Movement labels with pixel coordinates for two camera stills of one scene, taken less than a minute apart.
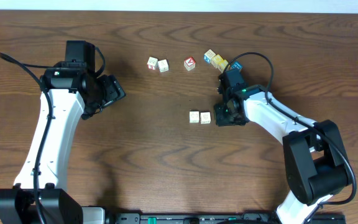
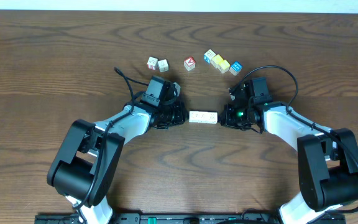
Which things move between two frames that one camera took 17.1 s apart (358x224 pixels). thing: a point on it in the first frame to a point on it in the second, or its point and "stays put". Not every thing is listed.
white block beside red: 163,65 stays put
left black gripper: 114,91 to 186,117
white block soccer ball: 206,117 stays put
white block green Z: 194,116 stays put
